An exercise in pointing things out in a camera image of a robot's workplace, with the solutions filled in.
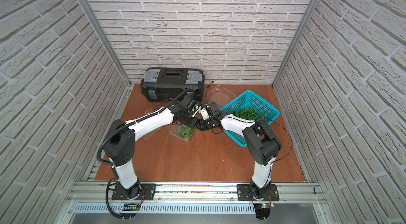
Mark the clear clamshell front container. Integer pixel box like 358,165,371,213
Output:
170,124,197,142

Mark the clear clamshell container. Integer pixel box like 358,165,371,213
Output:
170,124,197,142
141,101,172,140
208,85,236,109

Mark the teal plastic basket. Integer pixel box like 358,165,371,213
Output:
221,91,280,147

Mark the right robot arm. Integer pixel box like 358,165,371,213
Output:
196,102,282,200

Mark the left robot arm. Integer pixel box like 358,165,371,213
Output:
97,91,200,200

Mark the black plastic toolbox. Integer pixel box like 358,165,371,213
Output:
140,67,205,102

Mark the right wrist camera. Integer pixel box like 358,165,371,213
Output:
199,106,210,120

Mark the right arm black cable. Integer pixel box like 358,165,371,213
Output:
269,119,293,163

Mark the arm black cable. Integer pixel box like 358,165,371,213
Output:
105,177,131,219
269,119,293,163

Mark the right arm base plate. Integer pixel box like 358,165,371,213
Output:
236,183,280,202

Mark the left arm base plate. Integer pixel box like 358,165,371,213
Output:
112,183,157,201

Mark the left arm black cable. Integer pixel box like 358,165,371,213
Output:
105,177,131,219

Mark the aluminium front rail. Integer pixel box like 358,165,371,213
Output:
67,181,327,204

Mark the left corner metal post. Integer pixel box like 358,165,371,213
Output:
77,0,131,87

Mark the corner metal post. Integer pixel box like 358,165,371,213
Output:
77,0,131,87
272,0,320,88

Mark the right corner metal post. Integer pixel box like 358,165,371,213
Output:
272,0,320,88

